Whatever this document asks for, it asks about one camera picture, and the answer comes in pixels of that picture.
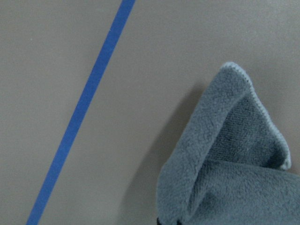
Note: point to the dark grey cloth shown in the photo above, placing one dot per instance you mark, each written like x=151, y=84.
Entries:
x=230, y=165

